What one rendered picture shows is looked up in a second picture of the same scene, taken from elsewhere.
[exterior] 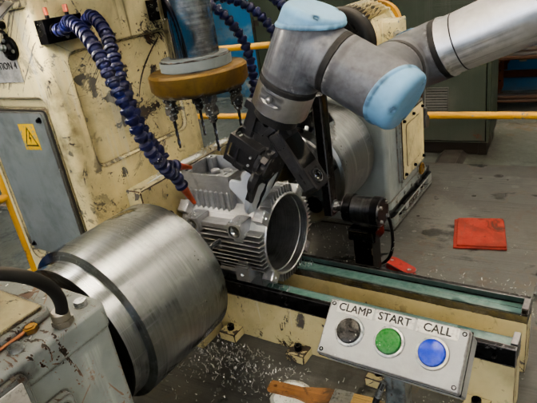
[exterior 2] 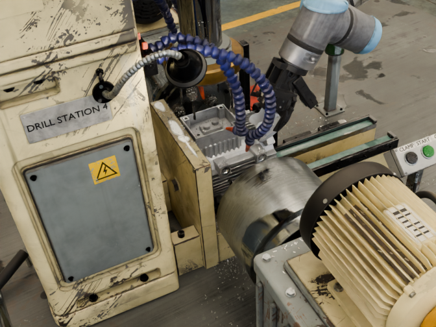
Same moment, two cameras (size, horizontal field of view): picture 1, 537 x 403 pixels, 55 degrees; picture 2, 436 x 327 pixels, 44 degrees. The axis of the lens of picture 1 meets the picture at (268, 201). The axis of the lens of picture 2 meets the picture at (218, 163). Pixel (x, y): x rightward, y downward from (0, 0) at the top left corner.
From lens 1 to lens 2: 116 cm
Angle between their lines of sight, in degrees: 52
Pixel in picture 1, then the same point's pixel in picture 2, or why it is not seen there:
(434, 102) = not seen: outside the picture
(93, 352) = not seen: hidden behind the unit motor
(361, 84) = (367, 34)
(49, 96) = (146, 121)
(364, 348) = (421, 160)
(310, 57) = (343, 26)
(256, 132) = (282, 82)
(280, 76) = (322, 42)
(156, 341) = not seen: hidden behind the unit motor
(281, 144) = (302, 84)
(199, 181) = (215, 137)
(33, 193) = (87, 226)
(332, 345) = (409, 169)
